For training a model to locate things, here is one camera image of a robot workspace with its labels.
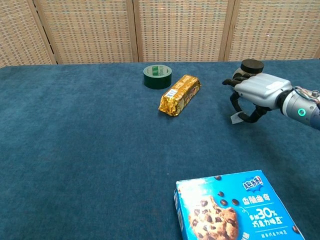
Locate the green tape roll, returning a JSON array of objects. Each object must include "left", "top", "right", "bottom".
[{"left": 142, "top": 64, "right": 173, "bottom": 90}]

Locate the blue chocolate cookie box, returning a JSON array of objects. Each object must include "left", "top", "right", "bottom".
[{"left": 173, "top": 170, "right": 306, "bottom": 240}]

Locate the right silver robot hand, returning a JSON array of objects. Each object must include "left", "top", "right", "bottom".
[{"left": 221, "top": 72, "right": 294, "bottom": 124}]

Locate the round glass jar black lid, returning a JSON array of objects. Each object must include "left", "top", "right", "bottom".
[{"left": 232, "top": 59, "right": 265, "bottom": 79}]

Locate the woven folding screen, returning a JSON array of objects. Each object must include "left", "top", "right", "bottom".
[{"left": 0, "top": 0, "right": 320, "bottom": 69}]

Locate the gold foil biscuit pack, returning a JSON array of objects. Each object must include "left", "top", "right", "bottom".
[{"left": 158, "top": 74, "right": 202, "bottom": 118}]

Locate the blue velvet tablecloth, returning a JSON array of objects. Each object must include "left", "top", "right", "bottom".
[{"left": 0, "top": 58, "right": 320, "bottom": 240}]

